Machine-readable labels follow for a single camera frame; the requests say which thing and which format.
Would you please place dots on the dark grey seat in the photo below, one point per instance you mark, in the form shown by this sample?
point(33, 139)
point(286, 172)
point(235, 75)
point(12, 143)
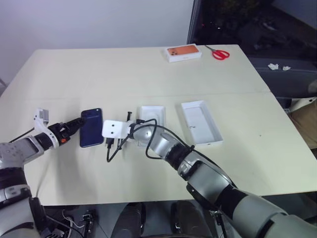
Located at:
point(282, 79)

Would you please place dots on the dark rounded shape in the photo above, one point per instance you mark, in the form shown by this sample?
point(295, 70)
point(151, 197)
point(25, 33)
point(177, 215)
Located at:
point(190, 220)
point(132, 220)

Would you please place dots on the tan object beside table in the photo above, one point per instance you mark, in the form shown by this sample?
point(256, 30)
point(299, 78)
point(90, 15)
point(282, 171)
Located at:
point(304, 124)

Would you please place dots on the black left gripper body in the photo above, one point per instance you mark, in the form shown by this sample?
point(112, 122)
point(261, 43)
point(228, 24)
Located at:
point(60, 131)

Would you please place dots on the dark blue smartphone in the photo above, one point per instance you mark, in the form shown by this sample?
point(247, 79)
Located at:
point(91, 129)

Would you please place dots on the dark window with grey frame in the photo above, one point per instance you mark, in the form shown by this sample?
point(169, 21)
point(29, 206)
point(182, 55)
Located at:
point(247, 22)

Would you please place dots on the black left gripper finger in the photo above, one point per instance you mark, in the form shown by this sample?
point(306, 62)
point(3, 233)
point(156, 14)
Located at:
point(75, 121)
point(73, 130)

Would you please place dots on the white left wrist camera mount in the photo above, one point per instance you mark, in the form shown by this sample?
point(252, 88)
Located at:
point(39, 121)

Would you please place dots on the crumpled white tissue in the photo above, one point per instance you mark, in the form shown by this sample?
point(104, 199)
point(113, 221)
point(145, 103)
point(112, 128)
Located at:
point(273, 66)
point(286, 68)

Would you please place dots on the white phone box lid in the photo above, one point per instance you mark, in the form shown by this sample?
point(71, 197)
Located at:
point(201, 124)

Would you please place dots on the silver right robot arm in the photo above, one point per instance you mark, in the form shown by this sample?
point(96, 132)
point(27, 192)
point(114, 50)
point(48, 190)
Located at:
point(247, 205)

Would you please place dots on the white phone box base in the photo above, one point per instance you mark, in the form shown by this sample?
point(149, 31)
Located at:
point(152, 114)

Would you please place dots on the white box with orange phone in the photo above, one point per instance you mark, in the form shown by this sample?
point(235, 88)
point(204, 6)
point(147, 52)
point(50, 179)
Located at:
point(183, 53)

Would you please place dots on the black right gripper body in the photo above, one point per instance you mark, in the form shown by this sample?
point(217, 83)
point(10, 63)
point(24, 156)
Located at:
point(120, 142)

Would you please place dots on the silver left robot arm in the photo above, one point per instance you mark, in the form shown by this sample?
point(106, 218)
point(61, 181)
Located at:
point(15, 151)

